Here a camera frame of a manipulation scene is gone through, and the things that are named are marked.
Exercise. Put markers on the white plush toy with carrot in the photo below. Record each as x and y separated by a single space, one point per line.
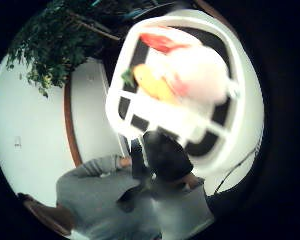
196 73

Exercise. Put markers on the white slotted plastic basket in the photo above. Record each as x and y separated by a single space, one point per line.
233 133

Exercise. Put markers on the the person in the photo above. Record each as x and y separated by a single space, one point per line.
130 203

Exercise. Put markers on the green leafy plant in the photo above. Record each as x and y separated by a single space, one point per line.
50 46

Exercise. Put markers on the brown wooden furniture edge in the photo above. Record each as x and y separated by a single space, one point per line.
46 213

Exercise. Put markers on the brown wooden door frame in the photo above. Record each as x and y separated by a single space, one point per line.
71 130

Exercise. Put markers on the white wall outlet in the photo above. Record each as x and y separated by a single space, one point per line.
17 141

